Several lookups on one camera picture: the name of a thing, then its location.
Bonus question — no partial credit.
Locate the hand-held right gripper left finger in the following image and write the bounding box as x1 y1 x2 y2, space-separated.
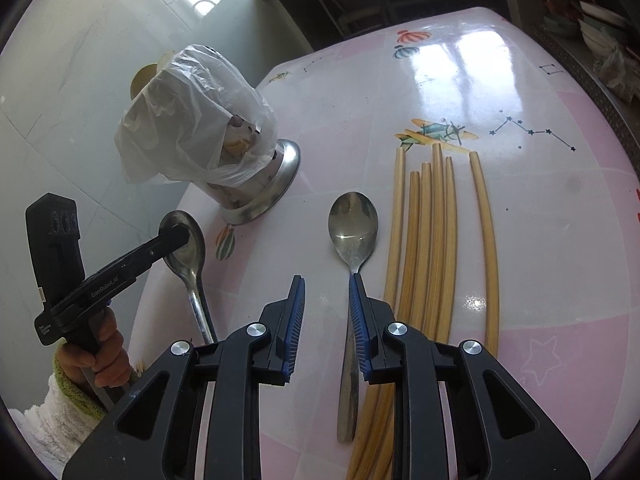
61 274 307 480

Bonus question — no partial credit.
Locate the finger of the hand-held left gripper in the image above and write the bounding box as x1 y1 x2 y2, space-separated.
131 223 192 273

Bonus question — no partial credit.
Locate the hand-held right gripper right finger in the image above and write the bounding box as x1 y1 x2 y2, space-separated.
347 273 593 480

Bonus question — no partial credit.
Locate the steel spoon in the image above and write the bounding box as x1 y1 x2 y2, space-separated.
161 210 219 346
327 191 381 443

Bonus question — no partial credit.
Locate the row of bamboo chopsticks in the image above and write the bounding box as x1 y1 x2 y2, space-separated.
345 142 501 480

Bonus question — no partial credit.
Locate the printed metal utensil holder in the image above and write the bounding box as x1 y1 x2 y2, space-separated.
209 115 302 226

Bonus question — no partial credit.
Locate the person's left forearm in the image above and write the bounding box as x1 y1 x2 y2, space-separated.
7 347 140 480

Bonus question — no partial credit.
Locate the person's left hand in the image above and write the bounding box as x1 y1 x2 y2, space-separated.
59 307 133 391

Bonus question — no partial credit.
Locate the beige round utensil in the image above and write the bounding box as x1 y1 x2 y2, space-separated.
131 62 162 97

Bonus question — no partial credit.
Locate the pink printed table cover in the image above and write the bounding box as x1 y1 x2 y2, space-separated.
127 6 640 480

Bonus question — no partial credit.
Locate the crumpled clear plastic bag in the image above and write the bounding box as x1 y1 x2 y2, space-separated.
596 45 637 102

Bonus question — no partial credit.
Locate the stack of white bowls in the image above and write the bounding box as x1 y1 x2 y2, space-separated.
577 1 629 57

